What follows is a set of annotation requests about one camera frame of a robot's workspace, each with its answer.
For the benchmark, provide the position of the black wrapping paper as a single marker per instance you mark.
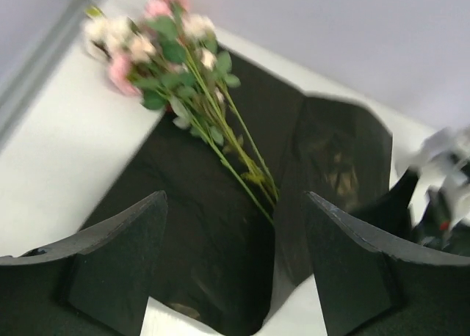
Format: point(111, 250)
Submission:
point(224, 246)

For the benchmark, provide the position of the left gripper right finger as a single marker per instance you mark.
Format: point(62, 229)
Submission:
point(371, 282)

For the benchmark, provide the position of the pink white flower bouquet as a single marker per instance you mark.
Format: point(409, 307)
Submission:
point(170, 58)

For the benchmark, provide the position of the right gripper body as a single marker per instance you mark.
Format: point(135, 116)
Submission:
point(435, 229)

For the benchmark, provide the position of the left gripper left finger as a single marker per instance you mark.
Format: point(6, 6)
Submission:
point(95, 282)

